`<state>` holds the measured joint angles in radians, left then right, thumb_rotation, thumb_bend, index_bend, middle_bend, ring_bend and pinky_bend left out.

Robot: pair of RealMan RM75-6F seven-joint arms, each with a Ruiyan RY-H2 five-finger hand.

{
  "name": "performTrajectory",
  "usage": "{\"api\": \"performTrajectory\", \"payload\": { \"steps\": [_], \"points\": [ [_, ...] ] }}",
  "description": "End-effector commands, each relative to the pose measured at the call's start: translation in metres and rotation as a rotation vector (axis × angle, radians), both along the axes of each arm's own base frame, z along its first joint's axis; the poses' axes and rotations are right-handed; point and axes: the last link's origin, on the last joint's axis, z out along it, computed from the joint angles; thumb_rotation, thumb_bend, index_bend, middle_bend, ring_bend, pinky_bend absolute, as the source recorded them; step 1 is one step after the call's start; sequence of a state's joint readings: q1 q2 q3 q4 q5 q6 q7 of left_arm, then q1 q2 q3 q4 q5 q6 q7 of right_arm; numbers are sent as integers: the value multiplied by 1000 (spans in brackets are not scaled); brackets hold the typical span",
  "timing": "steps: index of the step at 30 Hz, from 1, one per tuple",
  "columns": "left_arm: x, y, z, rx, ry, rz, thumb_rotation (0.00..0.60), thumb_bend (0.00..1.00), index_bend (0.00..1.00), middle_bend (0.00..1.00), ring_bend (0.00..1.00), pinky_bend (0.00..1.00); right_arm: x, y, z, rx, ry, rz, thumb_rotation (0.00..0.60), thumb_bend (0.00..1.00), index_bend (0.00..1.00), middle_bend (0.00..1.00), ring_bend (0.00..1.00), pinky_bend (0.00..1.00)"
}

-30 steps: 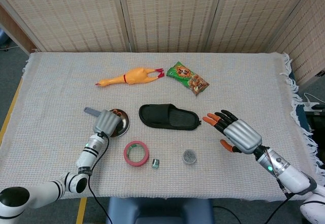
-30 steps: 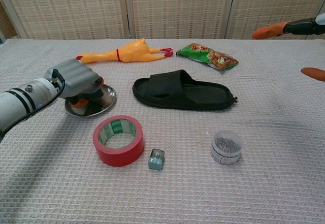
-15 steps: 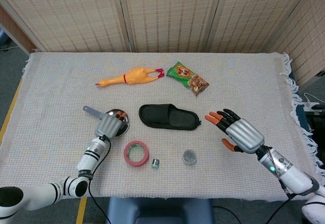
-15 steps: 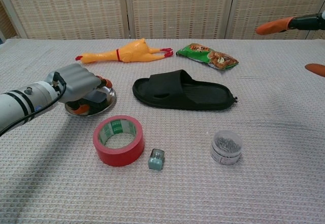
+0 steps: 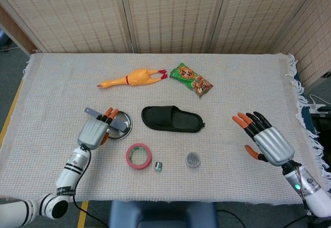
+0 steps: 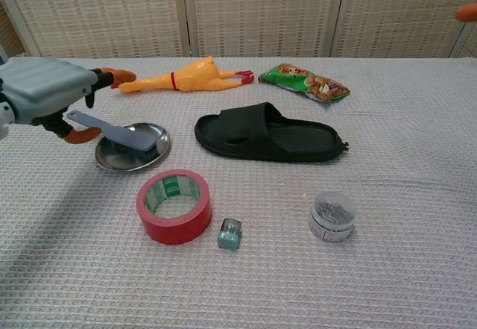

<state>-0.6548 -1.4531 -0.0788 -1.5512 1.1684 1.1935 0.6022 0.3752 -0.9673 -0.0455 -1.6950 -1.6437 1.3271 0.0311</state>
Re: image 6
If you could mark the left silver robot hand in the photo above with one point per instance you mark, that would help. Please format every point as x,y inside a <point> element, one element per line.
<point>41,86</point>

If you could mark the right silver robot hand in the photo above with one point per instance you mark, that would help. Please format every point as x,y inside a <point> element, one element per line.
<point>469,12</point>

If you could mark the grey plastic spatula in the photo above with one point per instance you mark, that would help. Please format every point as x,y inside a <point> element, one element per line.
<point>123,137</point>

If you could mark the black slipper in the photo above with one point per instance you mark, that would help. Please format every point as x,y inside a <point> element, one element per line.
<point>261,131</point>

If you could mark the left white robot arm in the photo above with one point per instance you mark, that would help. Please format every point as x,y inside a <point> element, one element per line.
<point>3,124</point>

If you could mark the woven folding screen panel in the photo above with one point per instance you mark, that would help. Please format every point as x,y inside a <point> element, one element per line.
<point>402,12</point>
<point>264,12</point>
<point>104,12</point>

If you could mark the round steel plate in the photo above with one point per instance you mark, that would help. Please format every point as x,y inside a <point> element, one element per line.
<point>156,137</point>

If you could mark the yellow rubber chicken toy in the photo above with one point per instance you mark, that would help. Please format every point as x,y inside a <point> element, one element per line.
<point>194,77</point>

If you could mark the green snack bag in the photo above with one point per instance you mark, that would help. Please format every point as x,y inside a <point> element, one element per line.
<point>309,83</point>

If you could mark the red tape roll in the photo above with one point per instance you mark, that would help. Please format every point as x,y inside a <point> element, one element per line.
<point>175,228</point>

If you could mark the small green relay box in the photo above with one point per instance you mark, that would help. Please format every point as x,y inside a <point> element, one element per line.
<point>229,237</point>

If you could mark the clear jar of pins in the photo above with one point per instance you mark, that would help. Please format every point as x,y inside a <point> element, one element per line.
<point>331,221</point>

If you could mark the white woven tablecloth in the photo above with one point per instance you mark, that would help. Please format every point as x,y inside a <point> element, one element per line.
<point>335,288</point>

